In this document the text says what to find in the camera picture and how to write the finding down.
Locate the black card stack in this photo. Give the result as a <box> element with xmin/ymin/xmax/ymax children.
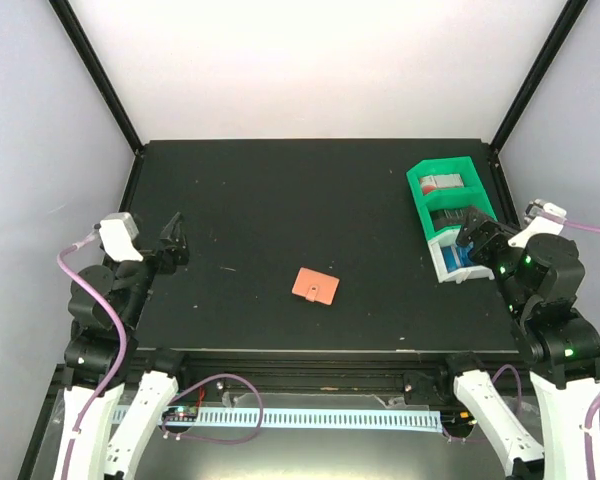
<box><xmin>430</xmin><ymin>207</ymin><xmax>468</xmax><ymax>231</ymax></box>

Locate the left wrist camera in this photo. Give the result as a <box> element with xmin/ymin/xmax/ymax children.
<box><xmin>98</xmin><ymin>212</ymin><xmax>143</xmax><ymax>262</ymax></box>

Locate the right black frame post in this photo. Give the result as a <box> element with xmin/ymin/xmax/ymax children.
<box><xmin>490</xmin><ymin>0</ymin><xmax>588</xmax><ymax>153</ymax></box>

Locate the black frame post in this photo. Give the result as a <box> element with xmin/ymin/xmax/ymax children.
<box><xmin>490</xmin><ymin>0</ymin><xmax>588</xmax><ymax>153</ymax></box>
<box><xmin>49</xmin><ymin>0</ymin><xmax>144</xmax><ymax>155</ymax></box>

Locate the left black frame post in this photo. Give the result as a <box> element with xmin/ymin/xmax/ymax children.
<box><xmin>49</xmin><ymin>0</ymin><xmax>144</xmax><ymax>155</ymax></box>

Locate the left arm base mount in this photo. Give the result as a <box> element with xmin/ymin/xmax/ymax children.
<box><xmin>161</xmin><ymin>387</ymin><xmax>206</xmax><ymax>433</ymax></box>

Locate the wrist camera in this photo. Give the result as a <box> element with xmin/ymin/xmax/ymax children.
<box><xmin>98</xmin><ymin>212</ymin><xmax>143</xmax><ymax>262</ymax></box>
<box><xmin>508</xmin><ymin>199</ymin><xmax>567</xmax><ymax>248</ymax></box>

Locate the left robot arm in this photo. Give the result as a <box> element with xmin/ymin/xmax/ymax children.
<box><xmin>54</xmin><ymin>212</ymin><xmax>195</xmax><ymax>479</ymax></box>

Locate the blue card stack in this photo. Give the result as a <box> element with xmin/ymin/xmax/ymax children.
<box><xmin>441</xmin><ymin>244</ymin><xmax>474</xmax><ymax>273</ymax></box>

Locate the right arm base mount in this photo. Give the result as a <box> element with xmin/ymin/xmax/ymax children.
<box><xmin>402</xmin><ymin>352</ymin><xmax>485</xmax><ymax>408</ymax></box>

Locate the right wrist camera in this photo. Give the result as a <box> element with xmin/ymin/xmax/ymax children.
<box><xmin>508</xmin><ymin>199</ymin><xmax>567</xmax><ymax>248</ymax></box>

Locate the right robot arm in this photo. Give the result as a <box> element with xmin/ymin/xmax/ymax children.
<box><xmin>434</xmin><ymin>202</ymin><xmax>600</xmax><ymax>479</ymax></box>

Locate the white slotted cable duct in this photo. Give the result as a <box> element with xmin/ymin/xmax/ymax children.
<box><xmin>110</xmin><ymin>403</ymin><xmax>442</xmax><ymax>434</ymax></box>

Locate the green and white card bin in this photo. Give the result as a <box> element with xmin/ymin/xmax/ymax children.
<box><xmin>406</xmin><ymin>156</ymin><xmax>495</xmax><ymax>284</ymax></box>

